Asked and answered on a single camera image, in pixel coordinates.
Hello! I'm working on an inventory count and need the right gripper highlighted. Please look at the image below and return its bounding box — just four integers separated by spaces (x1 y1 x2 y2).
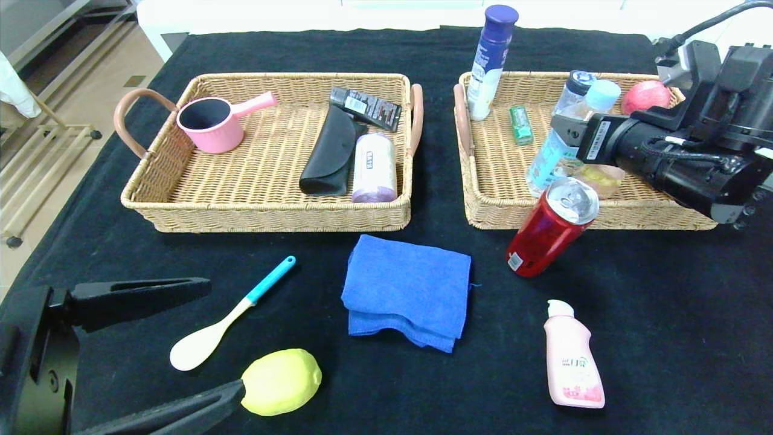
550 111 657 167

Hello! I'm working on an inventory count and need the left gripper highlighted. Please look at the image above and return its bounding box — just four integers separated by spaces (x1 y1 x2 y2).
0 277 246 435

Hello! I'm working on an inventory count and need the cream spoon teal handle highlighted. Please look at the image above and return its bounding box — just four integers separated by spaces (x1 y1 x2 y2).
169 256 298 372

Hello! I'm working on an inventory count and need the water bottle blue cap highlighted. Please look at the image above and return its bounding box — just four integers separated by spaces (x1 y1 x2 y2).
527 79 623 198

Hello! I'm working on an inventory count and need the red soda can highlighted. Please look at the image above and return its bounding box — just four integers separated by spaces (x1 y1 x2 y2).
505 176 600 278

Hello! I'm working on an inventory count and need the pink lotion bottle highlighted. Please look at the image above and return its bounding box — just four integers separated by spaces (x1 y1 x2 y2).
543 300 606 410

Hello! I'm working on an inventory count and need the wicker basket holding food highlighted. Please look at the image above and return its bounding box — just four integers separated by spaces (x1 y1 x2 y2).
453 71 719 231

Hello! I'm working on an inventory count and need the wicker basket holding household items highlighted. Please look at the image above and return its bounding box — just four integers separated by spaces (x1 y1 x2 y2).
114 72 425 234

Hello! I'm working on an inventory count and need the small clear bottle dark cap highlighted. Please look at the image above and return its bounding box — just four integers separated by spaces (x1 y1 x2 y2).
553 70 595 118

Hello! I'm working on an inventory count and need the green gum pack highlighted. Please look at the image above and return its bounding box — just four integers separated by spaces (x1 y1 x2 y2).
508 106 534 146

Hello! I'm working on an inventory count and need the bread bun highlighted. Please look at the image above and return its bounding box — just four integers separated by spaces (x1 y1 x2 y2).
574 163 626 200

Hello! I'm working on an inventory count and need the red apple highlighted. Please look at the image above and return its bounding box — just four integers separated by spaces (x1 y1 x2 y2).
621 80 671 115

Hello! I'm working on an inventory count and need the tall white bottle purple cap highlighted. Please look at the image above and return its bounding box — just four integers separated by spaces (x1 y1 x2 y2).
466 5 519 121

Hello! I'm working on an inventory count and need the yellow lemon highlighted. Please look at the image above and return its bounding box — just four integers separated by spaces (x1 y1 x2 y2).
240 349 323 417

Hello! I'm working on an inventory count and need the purple bin bag roll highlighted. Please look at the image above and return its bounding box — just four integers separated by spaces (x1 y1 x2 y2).
352 134 399 204

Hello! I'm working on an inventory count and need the black barcode packet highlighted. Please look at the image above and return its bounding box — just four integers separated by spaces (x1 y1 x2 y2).
330 86 403 134

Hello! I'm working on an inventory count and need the pink saucepan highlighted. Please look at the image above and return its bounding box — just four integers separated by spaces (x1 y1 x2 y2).
176 92 279 154

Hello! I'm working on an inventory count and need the blue folded towel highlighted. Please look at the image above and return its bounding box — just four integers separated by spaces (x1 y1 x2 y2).
341 234 473 354

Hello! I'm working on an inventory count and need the wooden rolling rack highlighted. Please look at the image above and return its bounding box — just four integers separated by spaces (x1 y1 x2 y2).
0 91 103 250

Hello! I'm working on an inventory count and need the black glasses case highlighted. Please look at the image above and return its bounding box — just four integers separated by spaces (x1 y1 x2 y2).
300 106 369 197

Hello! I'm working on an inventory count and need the black table cloth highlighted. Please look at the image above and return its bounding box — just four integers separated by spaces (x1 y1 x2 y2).
0 26 773 435

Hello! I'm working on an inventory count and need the white hanging cloth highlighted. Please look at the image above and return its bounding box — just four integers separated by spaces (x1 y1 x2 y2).
0 51 44 120

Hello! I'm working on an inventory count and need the beige shelf unit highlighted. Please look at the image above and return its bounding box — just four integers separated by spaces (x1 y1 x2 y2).
0 0 140 79

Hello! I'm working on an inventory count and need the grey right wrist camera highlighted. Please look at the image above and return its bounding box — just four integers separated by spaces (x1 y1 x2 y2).
655 42 695 90

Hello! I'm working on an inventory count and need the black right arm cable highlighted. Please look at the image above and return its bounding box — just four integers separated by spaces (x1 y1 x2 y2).
655 0 773 58

